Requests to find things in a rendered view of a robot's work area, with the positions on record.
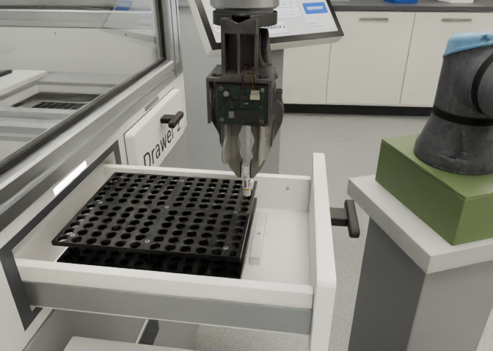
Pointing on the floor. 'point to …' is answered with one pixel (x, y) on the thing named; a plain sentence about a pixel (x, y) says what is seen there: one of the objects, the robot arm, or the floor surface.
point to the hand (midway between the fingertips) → (246, 166)
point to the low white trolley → (112, 346)
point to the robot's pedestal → (416, 281)
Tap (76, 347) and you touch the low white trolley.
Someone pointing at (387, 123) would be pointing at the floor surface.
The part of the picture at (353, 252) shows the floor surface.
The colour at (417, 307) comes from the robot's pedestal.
